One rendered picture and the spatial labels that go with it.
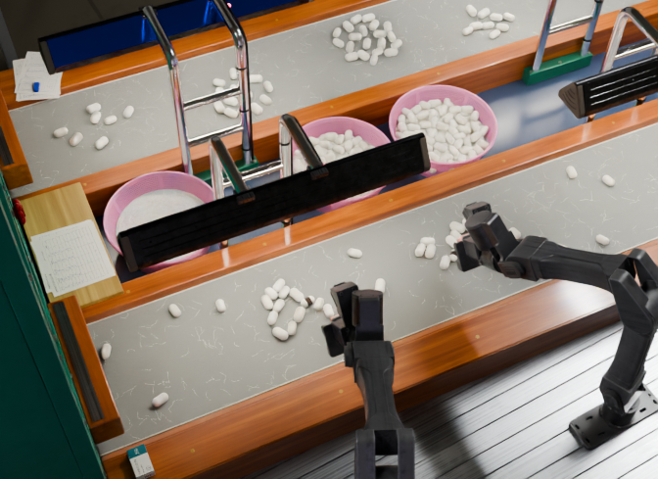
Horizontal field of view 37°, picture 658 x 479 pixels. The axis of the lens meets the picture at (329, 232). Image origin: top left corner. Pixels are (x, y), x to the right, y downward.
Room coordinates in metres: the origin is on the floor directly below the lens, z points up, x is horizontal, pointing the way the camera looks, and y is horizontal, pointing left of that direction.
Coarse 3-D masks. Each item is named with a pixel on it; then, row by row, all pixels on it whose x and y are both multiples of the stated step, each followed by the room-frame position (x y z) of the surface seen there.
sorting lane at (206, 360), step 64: (640, 128) 1.73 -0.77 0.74; (512, 192) 1.51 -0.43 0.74; (576, 192) 1.52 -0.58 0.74; (640, 192) 1.52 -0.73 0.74; (320, 256) 1.30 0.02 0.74; (384, 256) 1.31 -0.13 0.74; (448, 256) 1.32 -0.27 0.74; (128, 320) 1.11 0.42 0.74; (192, 320) 1.12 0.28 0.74; (256, 320) 1.13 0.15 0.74; (320, 320) 1.13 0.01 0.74; (384, 320) 1.14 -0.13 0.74; (128, 384) 0.96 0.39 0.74; (192, 384) 0.97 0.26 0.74; (256, 384) 0.97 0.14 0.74
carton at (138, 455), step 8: (136, 448) 0.81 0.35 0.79; (144, 448) 0.81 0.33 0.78; (128, 456) 0.79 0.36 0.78; (136, 456) 0.79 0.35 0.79; (144, 456) 0.79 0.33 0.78; (136, 464) 0.77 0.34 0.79; (144, 464) 0.77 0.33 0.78; (136, 472) 0.76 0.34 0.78; (144, 472) 0.76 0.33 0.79; (152, 472) 0.76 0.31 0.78
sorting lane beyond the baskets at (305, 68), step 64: (448, 0) 2.19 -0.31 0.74; (512, 0) 2.21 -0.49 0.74; (576, 0) 2.22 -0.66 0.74; (640, 0) 2.23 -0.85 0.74; (192, 64) 1.90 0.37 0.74; (256, 64) 1.91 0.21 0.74; (320, 64) 1.92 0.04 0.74; (384, 64) 1.93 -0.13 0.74; (128, 128) 1.67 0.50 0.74; (192, 128) 1.67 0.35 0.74
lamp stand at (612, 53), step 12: (624, 12) 1.73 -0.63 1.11; (636, 12) 1.71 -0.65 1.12; (624, 24) 1.73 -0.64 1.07; (636, 24) 1.69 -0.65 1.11; (648, 24) 1.67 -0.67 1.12; (612, 36) 1.74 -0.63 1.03; (648, 36) 1.65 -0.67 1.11; (612, 48) 1.73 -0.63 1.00; (624, 48) 1.77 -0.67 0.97; (636, 48) 1.77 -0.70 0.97; (648, 48) 1.78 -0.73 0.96; (612, 60) 1.73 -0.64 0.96; (588, 120) 1.73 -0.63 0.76
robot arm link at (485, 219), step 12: (480, 216) 1.22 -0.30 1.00; (492, 216) 1.21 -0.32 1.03; (468, 228) 1.20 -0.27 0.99; (480, 228) 1.19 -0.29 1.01; (492, 228) 1.18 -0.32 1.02; (504, 228) 1.20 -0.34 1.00; (480, 240) 1.18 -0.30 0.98; (492, 240) 1.18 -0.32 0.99; (504, 240) 1.18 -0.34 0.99; (516, 240) 1.19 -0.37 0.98; (504, 252) 1.16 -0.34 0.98; (504, 264) 1.12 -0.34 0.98; (516, 264) 1.11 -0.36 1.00; (516, 276) 1.10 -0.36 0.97
